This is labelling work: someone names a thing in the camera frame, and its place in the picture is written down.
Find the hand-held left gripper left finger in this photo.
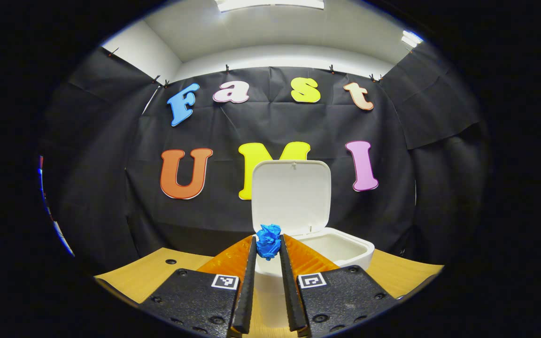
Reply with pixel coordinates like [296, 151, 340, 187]
[139, 235, 258, 338]

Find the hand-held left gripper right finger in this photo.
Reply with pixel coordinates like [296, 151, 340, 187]
[278, 234, 400, 338]

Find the blue paper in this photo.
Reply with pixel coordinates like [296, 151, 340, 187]
[255, 223, 283, 261]

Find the white desktop garbage bin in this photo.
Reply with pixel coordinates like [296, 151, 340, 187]
[251, 160, 375, 329]

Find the wooden desktop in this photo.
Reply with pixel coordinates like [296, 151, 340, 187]
[94, 247, 444, 338]

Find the black backdrop cloth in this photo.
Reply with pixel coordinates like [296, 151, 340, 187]
[40, 45, 489, 275]

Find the small ceiling light panel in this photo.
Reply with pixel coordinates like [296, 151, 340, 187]
[401, 30, 424, 48]

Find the long ceiling light panel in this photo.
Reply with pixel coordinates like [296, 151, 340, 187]
[214, 0, 325, 12]

